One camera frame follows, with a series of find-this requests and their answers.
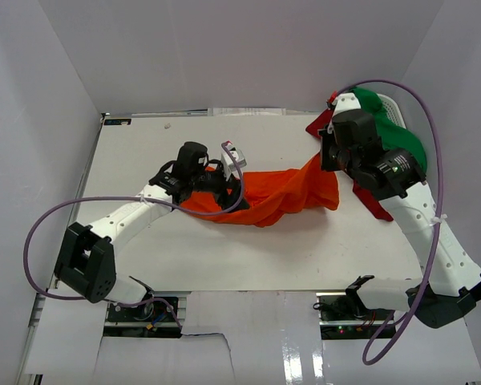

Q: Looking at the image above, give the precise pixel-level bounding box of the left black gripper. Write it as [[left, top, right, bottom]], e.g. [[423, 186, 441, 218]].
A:
[[190, 165, 249, 214]]

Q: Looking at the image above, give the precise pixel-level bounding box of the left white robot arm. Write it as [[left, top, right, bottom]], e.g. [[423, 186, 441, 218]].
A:
[[55, 141, 249, 320]]

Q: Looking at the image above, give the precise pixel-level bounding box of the white perforated laundry basket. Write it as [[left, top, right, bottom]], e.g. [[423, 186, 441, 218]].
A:
[[378, 93, 406, 129]]

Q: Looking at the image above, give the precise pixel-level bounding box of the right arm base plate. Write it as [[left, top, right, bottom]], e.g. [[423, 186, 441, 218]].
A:
[[313, 291, 390, 341]]

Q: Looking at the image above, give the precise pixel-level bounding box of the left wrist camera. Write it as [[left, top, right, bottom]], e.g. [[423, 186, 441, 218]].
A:
[[220, 141, 247, 180]]

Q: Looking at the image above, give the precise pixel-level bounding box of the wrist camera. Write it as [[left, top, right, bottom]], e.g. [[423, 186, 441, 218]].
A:
[[220, 141, 247, 180], [329, 92, 362, 116]]

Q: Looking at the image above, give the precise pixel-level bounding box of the green t shirt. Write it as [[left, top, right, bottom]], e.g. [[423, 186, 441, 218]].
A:
[[351, 87, 427, 172]]

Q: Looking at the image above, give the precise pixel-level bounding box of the red t shirt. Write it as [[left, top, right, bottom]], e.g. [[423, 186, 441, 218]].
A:
[[305, 109, 394, 222]]

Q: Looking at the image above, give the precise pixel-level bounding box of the orange t shirt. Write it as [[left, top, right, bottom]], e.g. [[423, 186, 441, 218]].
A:
[[183, 154, 340, 228]]

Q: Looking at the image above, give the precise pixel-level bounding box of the white paper sheet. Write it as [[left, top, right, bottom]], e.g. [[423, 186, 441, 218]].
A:
[[176, 106, 288, 118]]

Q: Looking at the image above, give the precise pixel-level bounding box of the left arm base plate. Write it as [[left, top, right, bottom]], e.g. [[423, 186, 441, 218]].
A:
[[103, 294, 187, 338]]

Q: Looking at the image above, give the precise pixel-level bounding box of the black label sticker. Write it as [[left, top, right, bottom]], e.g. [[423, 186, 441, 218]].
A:
[[103, 118, 131, 126]]

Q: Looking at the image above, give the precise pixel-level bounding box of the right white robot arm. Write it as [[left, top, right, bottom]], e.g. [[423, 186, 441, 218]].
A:
[[320, 108, 481, 329]]

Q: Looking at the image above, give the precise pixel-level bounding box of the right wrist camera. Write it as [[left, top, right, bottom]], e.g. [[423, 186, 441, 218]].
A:
[[329, 92, 362, 116]]

